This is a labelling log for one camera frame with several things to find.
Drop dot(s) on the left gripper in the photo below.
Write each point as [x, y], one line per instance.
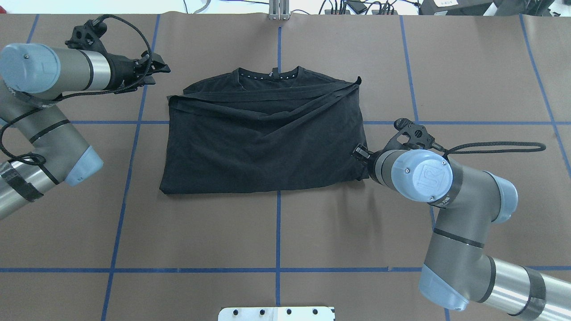
[121, 71]

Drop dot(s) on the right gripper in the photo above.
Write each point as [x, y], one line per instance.
[361, 153]

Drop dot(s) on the black graphic t-shirt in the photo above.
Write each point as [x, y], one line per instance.
[246, 132]

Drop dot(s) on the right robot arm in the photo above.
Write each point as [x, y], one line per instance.
[456, 271]

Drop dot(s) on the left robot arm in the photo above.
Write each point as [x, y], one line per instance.
[34, 79]

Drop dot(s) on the black box on desk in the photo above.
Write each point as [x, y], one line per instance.
[454, 7]

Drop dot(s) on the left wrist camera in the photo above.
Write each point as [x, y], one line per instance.
[88, 37]

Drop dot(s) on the aluminium frame post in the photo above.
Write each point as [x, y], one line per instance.
[279, 10]

